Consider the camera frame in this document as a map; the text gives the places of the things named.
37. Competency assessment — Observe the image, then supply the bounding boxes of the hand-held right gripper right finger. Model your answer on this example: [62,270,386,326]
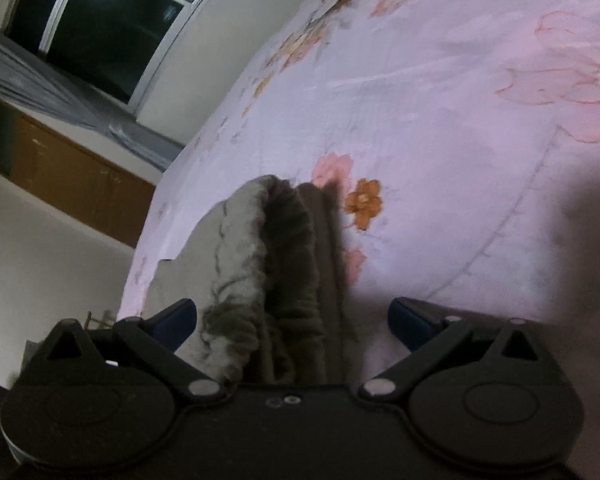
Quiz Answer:
[357,296,564,404]

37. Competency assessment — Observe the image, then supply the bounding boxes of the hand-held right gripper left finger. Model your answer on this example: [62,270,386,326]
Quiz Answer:
[37,298,229,404]

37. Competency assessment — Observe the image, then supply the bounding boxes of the olive grey pants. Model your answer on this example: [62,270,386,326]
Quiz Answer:
[145,174,367,387]

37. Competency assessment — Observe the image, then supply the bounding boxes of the brown wooden cabinet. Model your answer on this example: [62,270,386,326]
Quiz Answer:
[0,95,157,249]

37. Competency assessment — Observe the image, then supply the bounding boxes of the pink floral bedsheet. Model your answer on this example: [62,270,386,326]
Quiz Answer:
[117,0,600,386]

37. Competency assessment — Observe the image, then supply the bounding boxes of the grey curtain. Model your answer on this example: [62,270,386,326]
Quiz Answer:
[0,17,186,174]

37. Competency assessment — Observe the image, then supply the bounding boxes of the aluminium frame window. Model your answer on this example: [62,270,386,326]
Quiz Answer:
[2,0,232,117]

